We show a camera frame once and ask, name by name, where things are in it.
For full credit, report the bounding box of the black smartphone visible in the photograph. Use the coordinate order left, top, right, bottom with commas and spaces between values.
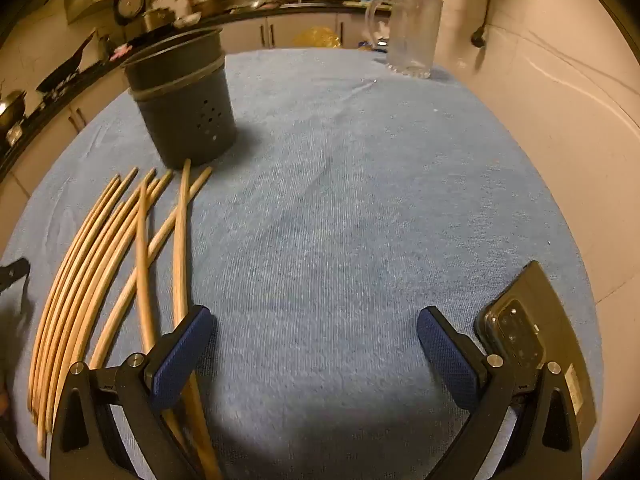
474, 260, 597, 444

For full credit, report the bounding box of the black wok pan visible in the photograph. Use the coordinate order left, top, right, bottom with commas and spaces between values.
36, 30, 96, 94

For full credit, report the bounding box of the wooden chopstick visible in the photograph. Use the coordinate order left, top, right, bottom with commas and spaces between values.
27, 174, 120, 412
135, 181, 189, 453
31, 168, 174, 456
28, 167, 139, 413
89, 166, 215, 369
37, 197, 127, 432
36, 169, 140, 434
172, 159, 222, 480

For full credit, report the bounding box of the steel pot with lid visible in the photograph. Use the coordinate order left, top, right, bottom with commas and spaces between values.
0, 90, 26, 134

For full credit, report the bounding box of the clear glass beer mug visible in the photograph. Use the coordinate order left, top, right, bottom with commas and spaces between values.
364, 0, 444, 79

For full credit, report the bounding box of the yellow plastic bag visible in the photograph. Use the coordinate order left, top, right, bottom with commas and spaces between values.
293, 26, 342, 49

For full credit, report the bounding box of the black power cable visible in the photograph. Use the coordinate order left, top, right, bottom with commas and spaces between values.
470, 0, 501, 49

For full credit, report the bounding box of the blue towel table mat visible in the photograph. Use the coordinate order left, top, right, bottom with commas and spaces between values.
3, 48, 604, 480

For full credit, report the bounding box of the dark utensil holder cup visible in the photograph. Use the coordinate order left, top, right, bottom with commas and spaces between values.
124, 27, 238, 170

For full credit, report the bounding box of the black rice cooker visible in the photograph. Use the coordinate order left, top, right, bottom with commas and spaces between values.
113, 0, 176, 32

